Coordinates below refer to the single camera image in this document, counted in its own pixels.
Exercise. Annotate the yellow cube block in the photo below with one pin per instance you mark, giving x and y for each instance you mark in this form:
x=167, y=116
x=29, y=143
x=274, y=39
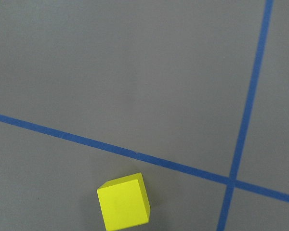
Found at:
x=124, y=202

